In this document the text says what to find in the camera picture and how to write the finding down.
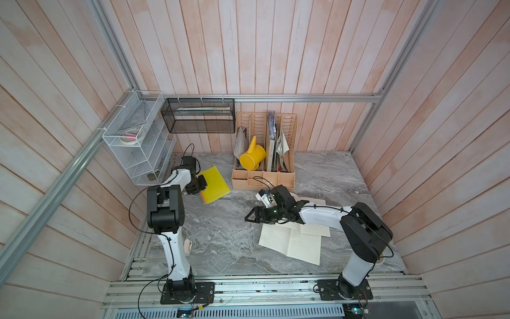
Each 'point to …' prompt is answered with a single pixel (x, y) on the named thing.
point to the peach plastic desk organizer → (255, 123)
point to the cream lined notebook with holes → (288, 239)
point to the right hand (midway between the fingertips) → (251, 219)
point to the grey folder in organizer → (242, 143)
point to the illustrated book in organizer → (283, 147)
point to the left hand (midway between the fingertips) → (203, 189)
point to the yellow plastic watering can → (254, 157)
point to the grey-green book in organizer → (271, 138)
